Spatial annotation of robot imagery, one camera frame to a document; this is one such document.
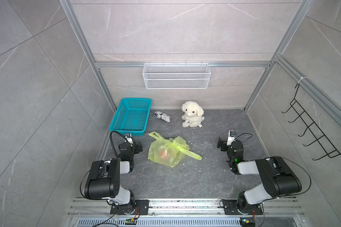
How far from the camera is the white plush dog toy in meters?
0.97

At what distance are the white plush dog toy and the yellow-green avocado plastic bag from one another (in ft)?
0.60

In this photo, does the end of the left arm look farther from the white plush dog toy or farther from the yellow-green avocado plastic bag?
the white plush dog toy

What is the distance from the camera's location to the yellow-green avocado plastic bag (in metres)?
0.80
